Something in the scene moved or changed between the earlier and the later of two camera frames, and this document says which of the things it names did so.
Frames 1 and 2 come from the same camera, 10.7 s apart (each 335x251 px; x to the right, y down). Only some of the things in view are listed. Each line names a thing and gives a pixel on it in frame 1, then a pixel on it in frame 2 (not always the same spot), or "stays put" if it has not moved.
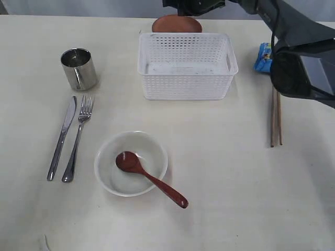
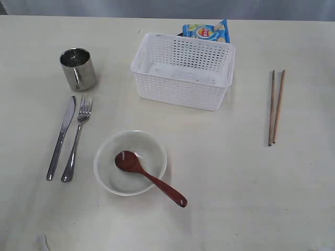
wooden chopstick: x=279 y=102 to x=278 y=105
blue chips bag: x=264 y=60 to x=219 y=32
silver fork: x=84 y=116 stays put
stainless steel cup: x=79 y=69 stays put
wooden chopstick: x=272 y=115 stays put
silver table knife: x=53 y=164 stays put
